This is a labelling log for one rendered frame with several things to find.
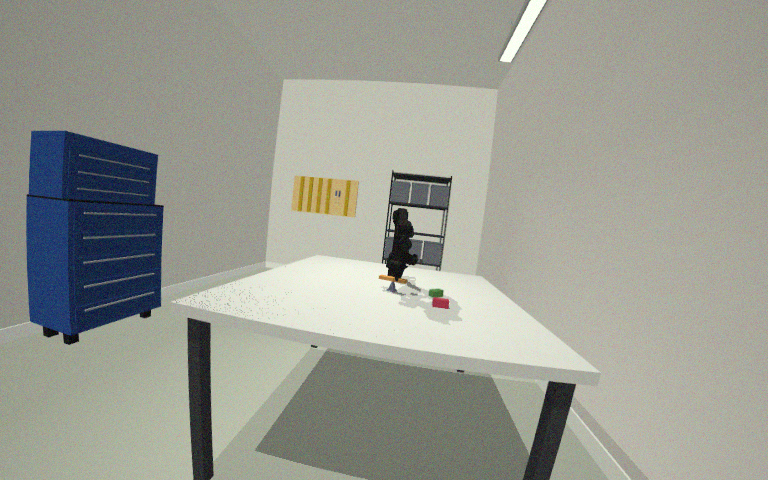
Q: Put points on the orange bar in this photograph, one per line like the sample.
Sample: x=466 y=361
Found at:
x=389 y=278

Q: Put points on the red block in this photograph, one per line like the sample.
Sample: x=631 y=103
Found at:
x=440 y=302

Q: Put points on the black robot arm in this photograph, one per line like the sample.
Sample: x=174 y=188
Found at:
x=403 y=228

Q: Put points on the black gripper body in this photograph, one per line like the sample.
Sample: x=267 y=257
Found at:
x=397 y=261

